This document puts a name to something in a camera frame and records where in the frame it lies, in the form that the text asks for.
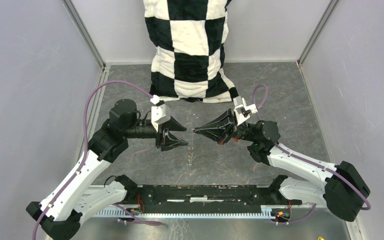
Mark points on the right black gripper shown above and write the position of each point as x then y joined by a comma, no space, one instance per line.
216,130

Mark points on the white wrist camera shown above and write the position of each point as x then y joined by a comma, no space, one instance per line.
242,111
160,112

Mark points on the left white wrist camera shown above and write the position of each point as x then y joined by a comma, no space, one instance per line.
160,112

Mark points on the black white checkered blanket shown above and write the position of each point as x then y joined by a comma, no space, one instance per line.
189,37

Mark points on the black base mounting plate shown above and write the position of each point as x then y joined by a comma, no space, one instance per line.
205,199

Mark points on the grey slotted cable duct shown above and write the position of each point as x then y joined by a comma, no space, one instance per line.
115,212

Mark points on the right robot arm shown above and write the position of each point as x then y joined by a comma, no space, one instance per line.
265,148

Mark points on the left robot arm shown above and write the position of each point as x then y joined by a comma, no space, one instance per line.
62,213

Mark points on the aluminium frame rail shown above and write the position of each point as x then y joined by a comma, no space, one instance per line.
332,195

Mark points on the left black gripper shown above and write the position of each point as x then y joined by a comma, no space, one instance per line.
170,141

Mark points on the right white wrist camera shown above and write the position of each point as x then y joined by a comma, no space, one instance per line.
242,111

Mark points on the large metal keyring plate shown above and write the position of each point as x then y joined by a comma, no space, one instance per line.
191,148

